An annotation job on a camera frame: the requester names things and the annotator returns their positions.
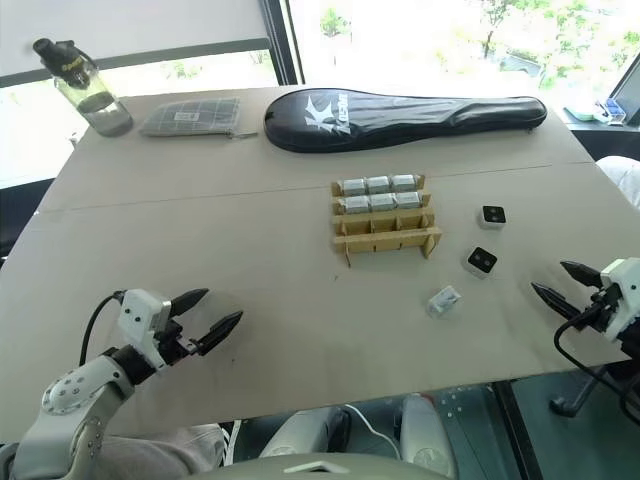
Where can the grey plaid zip pouch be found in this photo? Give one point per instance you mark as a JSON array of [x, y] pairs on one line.
[[192, 117]]

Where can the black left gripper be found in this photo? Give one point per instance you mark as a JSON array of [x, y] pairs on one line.
[[170, 345]]

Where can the grey trouser leg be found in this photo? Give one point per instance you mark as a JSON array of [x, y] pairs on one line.
[[150, 452]]

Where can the dark screen monitor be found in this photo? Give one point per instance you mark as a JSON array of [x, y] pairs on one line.
[[627, 95]]

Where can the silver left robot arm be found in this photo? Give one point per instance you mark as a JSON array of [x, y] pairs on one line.
[[75, 400]]

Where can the black window frame post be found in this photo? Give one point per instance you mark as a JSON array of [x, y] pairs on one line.
[[285, 40]]

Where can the light grey clothed person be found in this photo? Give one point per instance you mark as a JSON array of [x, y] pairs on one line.
[[622, 175]]

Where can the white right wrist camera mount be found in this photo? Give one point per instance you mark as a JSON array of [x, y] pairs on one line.
[[622, 295]]

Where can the black table frame bar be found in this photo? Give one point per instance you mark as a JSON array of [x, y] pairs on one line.
[[515, 430]]

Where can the desk clutter blue and green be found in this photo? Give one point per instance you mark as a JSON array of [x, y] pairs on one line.
[[595, 111]]

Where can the black racket case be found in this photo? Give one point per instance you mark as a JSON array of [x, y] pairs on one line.
[[400, 120]]

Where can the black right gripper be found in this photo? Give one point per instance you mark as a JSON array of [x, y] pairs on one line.
[[600, 312]]

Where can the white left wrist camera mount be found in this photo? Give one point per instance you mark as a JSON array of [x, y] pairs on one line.
[[142, 312]]

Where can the wooden slotted rack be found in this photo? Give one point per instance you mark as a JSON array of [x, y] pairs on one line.
[[385, 240]]

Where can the black white striped shoe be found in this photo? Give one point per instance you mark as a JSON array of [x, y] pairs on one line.
[[231, 442]]

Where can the silver rounded robot leg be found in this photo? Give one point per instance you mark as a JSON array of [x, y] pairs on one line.
[[425, 435], [305, 432]]

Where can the black stand foot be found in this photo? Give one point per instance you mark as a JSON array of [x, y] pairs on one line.
[[565, 406]]

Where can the clear water bottle black lid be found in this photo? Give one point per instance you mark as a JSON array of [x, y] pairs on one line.
[[102, 110]]

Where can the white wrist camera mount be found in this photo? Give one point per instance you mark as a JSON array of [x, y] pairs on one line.
[[622, 295], [142, 312]]

